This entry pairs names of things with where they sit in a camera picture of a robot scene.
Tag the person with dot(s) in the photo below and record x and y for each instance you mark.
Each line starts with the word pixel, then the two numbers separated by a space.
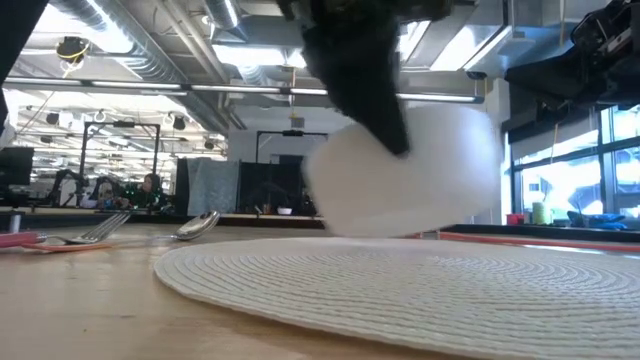
pixel 147 192

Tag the yellow green spool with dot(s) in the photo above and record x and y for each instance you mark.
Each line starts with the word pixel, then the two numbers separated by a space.
pixel 540 213

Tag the grey blue cloth panel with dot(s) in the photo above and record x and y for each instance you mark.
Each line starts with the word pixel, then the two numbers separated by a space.
pixel 212 185

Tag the large white round plate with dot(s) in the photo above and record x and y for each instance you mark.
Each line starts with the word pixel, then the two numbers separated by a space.
pixel 425 295

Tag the white bowl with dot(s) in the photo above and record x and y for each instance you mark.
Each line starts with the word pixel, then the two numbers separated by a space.
pixel 415 185

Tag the black background robot arm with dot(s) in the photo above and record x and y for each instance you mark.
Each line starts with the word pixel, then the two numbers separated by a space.
pixel 67 186

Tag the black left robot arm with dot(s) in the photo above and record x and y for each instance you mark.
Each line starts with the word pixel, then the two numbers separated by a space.
pixel 15 30

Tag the silver ventilation duct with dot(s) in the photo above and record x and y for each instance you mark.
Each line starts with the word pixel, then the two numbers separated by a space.
pixel 145 55

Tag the black ceiling security camera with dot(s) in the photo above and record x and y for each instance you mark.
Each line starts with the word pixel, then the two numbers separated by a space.
pixel 476 75

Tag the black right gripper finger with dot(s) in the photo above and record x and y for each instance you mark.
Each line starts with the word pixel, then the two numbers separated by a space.
pixel 535 77

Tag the black partition panel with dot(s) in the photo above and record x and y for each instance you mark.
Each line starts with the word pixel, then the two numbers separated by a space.
pixel 272 185

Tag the black background rig frame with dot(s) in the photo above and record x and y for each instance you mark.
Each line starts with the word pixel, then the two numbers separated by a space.
pixel 292 133
pixel 120 125

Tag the blue cloth bundle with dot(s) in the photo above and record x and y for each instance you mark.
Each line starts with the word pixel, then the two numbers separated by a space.
pixel 597 220

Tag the black aluminium table frame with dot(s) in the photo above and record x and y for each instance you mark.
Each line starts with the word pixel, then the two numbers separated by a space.
pixel 500 231

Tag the long ceiling light strip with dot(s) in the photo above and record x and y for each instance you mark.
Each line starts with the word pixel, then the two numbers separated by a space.
pixel 240 88

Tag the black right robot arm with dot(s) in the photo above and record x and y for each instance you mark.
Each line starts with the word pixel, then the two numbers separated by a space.
pixel 610 25

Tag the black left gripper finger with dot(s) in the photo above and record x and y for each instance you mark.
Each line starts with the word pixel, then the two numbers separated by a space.
pixel 357 80

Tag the black computer monitor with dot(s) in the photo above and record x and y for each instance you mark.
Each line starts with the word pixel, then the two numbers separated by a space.
pixel 15 166

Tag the red container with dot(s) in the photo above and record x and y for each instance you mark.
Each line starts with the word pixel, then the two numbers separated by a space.
pixel 515 219

